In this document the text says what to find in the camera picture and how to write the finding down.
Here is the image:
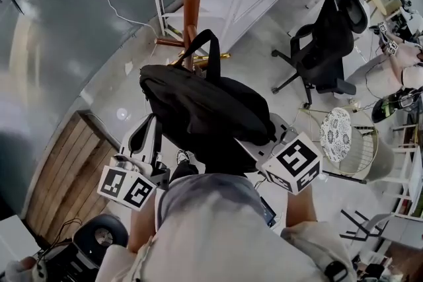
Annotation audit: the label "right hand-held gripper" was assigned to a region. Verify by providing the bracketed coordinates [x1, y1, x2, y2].
[235, 112, 324, 196]

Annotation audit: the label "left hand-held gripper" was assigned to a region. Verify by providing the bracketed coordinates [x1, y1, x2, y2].
[96, 114, 172, 211]

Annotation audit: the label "black backpack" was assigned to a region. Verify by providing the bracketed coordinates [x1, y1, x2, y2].
[138, 28, 278, 176]

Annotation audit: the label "person's left forearm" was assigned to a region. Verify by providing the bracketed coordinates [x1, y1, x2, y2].
[127, 197, 158, 254]

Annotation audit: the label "person's right forearm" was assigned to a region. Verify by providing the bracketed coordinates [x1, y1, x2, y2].
[285, 186, 320, 229]

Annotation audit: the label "person's left patterned sneaker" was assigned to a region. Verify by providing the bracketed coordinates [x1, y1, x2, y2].
[176, 149, 191, 166]

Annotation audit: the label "person's black trousers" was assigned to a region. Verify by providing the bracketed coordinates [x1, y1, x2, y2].
[170, 141, 258, 182]

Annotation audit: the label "floral round cushion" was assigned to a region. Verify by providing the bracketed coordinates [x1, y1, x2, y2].
[319, 108, 353, 164]

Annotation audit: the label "black screen device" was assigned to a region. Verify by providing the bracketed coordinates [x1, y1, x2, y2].
[259, 196, 277, 229]

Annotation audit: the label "wooden plank pallet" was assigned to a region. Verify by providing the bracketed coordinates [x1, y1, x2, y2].
[24, 110, 122, 239]

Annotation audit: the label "black round stool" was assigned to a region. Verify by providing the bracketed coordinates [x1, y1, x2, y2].
[73, 213, 130, 267]

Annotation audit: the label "person's grey shirt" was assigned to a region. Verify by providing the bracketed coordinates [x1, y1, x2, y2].
[95, 173, 358, 282]

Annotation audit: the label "black office chair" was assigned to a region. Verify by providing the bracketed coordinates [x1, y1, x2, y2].
[271, 0, 369, 110]

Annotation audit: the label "grey shell chair black legs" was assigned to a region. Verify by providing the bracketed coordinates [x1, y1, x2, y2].
[339, 207, 396, 242]
[322, 137, 396, 185]

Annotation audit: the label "black equipment case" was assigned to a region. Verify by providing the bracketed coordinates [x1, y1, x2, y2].
[34, 240, 100, 282]

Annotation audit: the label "white cabinet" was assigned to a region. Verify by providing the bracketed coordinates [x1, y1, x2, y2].
[0, 214, 38, 264]

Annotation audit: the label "gold wire chair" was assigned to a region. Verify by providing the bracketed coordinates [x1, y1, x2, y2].
[299, 104, 380, 176]

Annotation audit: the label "long white cable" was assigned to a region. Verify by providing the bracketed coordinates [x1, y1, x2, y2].
[92, 0, 160, 34]

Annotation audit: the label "white frame table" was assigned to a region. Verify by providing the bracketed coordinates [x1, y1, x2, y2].
[383, 123, 423, 219]

